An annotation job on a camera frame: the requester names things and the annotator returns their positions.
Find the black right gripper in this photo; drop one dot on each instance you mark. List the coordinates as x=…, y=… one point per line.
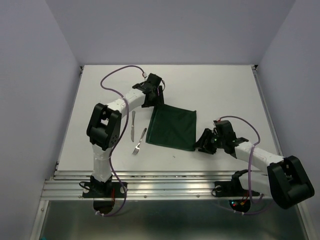
x=206, y=134

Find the dark green cloth napkin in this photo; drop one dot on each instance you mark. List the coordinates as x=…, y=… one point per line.
x=172, y=127

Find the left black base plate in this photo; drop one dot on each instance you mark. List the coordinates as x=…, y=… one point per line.
x=105, y=190

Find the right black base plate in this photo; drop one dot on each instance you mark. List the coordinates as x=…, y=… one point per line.
x=224, y=189

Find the silver fork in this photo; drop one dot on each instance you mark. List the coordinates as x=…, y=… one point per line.
x=138, y=146

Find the aluminium frame rail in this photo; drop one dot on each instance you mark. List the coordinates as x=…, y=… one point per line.
x=169, y=190

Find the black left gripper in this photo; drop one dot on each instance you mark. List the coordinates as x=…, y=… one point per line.
x=159, y=99

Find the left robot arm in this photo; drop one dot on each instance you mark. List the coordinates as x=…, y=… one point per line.
x=105, y=123

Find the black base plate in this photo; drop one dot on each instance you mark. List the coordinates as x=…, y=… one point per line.
x=105, y=190
x=224, y=189

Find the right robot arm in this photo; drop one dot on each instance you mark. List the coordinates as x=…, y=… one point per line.
x=284, y=179

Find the silver table knife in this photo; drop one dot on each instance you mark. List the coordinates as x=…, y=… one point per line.
x=132, y=131

